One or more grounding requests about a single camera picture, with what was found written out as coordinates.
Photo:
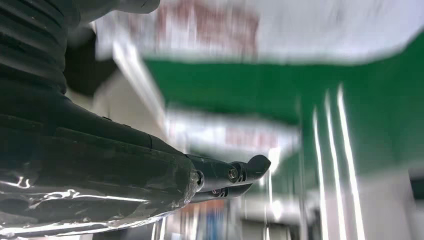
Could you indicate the green conveyor belt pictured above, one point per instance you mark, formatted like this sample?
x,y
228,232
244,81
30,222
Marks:
x,y
232,89

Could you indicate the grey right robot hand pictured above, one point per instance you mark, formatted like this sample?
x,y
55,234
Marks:
x,y
99,172

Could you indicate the aluminium conveyor frame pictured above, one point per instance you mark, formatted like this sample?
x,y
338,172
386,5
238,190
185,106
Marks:
x,y
139,79

